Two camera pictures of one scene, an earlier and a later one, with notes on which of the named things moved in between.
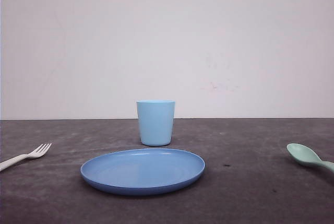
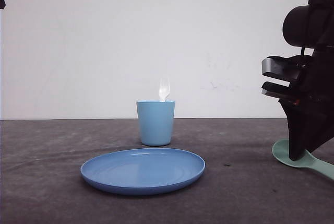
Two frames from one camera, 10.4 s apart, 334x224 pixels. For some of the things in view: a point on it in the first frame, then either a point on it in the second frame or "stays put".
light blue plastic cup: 155,118 stays put
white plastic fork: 37,153 -> 164,89
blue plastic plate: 141,172 stays put
